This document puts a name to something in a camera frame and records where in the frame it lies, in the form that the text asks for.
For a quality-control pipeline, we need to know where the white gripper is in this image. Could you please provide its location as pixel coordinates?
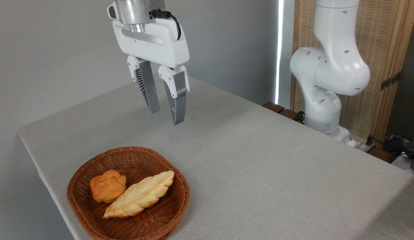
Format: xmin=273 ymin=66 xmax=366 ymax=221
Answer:
xmin=107 ymin=3 xmax=190 ymax=126

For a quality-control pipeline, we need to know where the long braided bread loaf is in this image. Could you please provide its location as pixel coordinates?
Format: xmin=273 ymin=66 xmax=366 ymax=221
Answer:
xmin=103 ymin=170 xmax=175 ymax=219

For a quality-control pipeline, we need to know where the round orange bread roll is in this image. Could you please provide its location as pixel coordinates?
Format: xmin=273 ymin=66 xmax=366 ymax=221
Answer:
xmin=90 ymin=169 xmax=127 ymax=204

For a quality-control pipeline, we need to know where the brown wicker basket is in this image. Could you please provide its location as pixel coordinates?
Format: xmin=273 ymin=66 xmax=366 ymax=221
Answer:
xmin=66 ymin=146 xmax=190 ymax=240

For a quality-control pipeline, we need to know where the silver metal wrist flange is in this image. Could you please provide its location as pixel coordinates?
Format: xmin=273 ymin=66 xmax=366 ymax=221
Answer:
xmin=114 ymin=0 xmax=167 ymax=33

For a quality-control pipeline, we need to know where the dark brown wooden block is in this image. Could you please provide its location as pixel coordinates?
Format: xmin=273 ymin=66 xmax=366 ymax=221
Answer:
xmin=280 ymin=109 xmax=304 ymax=124
xmin=262 ymin=102 xmax=285 ymax=114

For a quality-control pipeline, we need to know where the white power strip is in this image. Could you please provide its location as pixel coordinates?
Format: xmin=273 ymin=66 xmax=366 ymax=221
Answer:
xmin=355 ymin=141 xmax=376 ymax=152

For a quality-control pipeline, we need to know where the metal hinge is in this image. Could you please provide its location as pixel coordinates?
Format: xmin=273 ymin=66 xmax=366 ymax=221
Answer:
xmin=380 ymin=72 xmax=401 ymax=91

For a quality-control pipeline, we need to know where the wooden rattan screen panel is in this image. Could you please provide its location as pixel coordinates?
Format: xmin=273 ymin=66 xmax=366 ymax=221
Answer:
xmin=290 ymin=0 xmax=414 ymax=142

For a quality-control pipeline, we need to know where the dark grey bag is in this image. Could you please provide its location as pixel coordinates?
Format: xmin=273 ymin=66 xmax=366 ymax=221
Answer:
xmin=385 ymin=133 xmax=414 ymax=173

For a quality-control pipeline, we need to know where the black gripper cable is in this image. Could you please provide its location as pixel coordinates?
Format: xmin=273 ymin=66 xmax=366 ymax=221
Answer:
xmin=151 ymin=9 xmax=181 ymax=41

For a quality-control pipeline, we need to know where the black power cable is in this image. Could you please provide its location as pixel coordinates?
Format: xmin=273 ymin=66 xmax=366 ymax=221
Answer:
xmin=366 ymin=135 xmax=407 ymax=151

